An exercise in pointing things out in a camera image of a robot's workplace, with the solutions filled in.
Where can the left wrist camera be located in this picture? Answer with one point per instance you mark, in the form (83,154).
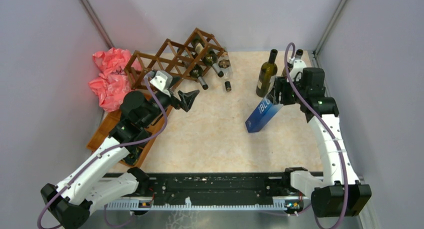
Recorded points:
(162,82)

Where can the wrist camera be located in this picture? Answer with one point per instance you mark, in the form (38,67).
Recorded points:
(162,82)
(296,69)

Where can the brown wooden wine rack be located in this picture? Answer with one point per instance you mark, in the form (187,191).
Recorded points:
(169,60)

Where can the clear labelled liquor bottle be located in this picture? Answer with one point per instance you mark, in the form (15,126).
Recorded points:
(225,65)

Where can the dark green wine bottle front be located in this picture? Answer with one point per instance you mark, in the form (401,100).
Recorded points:
(197,72)

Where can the pink plastic bag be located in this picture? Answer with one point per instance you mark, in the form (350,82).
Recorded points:
(112,83)

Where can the wooden compartment tray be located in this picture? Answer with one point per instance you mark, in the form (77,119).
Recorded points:
(110,121)

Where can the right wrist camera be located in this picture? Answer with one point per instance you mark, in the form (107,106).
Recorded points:
(296,69)

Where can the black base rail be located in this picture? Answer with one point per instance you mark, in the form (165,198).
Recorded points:
(253,191)

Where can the dark wine bottle back left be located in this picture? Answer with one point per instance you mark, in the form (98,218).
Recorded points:
(267,71)

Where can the dark wine bottle back right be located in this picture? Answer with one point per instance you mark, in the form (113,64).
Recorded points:
(295,55)

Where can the rolled dark belt lower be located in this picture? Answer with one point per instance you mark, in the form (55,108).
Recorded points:
(134,159)

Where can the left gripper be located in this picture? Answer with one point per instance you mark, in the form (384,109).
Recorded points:
(186,98)

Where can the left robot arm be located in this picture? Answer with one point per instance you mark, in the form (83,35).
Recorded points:
(74,199)

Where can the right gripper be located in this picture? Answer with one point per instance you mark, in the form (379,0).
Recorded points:
(282,83)

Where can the dark green wine bottle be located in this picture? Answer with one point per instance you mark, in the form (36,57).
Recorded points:
(210,58)
(197,72)

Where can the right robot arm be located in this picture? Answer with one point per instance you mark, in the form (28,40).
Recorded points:
(328,138)

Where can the blue square glass bottle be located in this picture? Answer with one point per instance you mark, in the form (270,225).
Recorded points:
(262,114)

